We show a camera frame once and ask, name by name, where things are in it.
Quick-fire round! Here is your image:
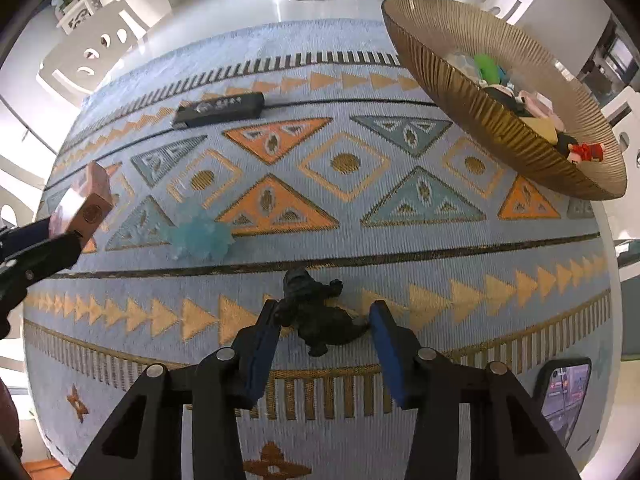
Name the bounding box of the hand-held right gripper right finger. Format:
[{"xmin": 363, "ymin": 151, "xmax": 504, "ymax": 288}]
[{"xmin": 369, "ymin": 300, "xmax": 583, "ymax": 480}]

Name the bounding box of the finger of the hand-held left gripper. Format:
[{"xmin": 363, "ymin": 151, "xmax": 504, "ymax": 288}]
[
  {"xmin": 0, "ymin": 232, "xmax": 84, "ymax": 306},
  {"xmin": 0, "ymin": 216, "xmax": 55, "ymax": 257}
]

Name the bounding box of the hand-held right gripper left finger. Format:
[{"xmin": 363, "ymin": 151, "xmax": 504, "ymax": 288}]
[{"xmin": 72, "ymin": 299, "xmax": 281, "ymax": 480}]

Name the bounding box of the pink wooden block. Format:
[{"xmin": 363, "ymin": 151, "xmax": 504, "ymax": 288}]
[{"xmin": 50, "ymin": 160, "xmax": 114, "ymax": 245}]

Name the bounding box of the black toy dinosaur figure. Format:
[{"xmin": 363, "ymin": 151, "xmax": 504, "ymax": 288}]
[{"xmin": 275, "ymin": 267, "xmax": 372, "ymax": 358}]

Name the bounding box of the amber ribbed glass bowl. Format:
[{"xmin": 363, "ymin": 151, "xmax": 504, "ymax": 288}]
[{"xmin": 381, "ymin": 0, "xmax": 629, "ymax": 202}]

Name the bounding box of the green translucent toy figure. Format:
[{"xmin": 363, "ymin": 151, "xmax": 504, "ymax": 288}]
[{"xmin": 472, "ymin": 53, "xmax": 509, "ymax": 84}]

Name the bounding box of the light blue translucent toy figure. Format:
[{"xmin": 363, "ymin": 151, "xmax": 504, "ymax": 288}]
[{"xmin": 162, "ymin": 204, "xmax": 236, "ymax": 262}]

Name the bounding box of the blue patterned table mat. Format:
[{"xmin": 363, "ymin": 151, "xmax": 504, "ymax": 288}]
[{"xmin": 22, "ymin": 19, "xmax": 614, "ymax": 480}]

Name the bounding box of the black smartphone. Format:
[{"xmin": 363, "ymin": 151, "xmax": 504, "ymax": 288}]
[{"xmin": 533, "ymin": 357, "xmax": 593, "ymax": 449}]

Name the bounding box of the black rectangular case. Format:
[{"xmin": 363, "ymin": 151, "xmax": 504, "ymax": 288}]
[{"xmin": 171, "ymin": 92, "xmax": 266, "ymax": 130}]

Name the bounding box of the yellow block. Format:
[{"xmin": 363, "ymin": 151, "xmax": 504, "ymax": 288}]
[{"xmin": 521, "ymin": 115, "xmax": 562, "ymax": 144}]

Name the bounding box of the black and white toy figure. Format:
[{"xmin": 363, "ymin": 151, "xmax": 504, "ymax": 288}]
[{"xmin": 481, "ymin": 82, "xmax": 524, "ymax": 112}]

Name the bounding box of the red toy figure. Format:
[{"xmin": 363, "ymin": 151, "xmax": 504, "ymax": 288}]
[{"xmin": 567, "ymin": 141, "xmax": 607, "ymax": 166}]

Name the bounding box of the pink toy figure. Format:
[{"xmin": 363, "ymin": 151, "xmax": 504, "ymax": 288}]
[{"xmin": 517, "ymin": 89, "xmax": 564, "ymax": 129}]

